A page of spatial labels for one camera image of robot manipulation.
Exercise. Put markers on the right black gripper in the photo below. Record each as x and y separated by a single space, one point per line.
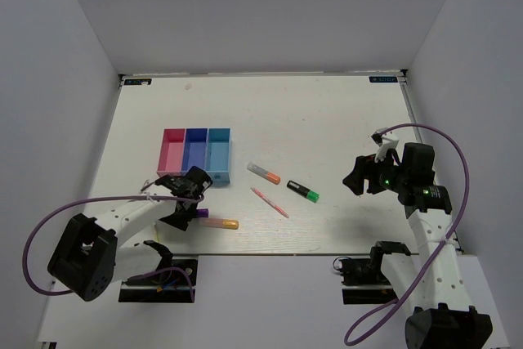
366 167

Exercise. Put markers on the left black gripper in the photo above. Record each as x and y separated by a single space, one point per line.
180 221

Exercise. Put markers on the black purple cap marker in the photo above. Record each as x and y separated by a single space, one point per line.
202 213

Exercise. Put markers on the pink orange cap highlighter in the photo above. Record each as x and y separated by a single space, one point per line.
219 223

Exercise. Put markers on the black green cap marker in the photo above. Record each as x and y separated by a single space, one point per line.
303 191

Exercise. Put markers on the grey orange cap highlighter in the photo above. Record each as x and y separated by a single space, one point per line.
263 173

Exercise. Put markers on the thin pink pen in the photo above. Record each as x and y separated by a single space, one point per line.
269 202

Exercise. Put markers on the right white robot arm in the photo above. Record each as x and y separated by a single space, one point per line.
439 311

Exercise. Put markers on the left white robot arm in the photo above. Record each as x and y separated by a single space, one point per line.
93 252

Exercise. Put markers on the pink container bin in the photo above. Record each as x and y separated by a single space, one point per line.
171 151

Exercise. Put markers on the dark blue container bin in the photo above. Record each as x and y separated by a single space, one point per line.
195 149

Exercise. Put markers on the light blue container bin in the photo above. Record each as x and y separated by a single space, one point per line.
217 163

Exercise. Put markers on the right corner label sticker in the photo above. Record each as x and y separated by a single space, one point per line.
383 79

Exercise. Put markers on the corner label sticker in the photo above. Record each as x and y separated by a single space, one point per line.
383 79
137 81

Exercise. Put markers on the left corner label sticker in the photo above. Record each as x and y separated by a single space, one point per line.
137 81

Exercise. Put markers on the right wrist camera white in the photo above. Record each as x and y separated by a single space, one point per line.
385 140

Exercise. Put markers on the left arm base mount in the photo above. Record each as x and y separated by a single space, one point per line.
167 287

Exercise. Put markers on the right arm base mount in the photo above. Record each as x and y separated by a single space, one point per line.
363 282

